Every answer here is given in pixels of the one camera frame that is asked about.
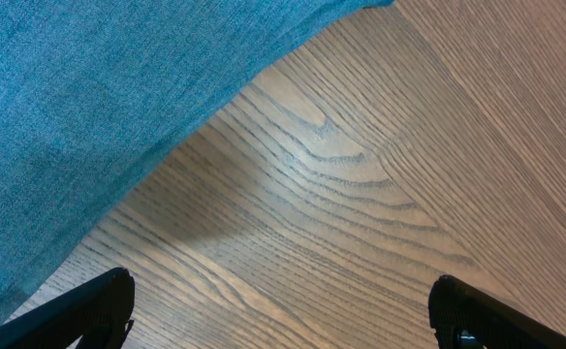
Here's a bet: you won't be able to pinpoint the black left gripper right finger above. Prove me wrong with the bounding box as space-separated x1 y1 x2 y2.
428 274 566 349

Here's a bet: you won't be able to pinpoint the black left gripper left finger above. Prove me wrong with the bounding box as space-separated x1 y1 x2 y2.
0 268 135 349

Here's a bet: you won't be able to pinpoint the light blue denim jeans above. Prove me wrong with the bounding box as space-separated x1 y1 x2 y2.
0 0 377 325

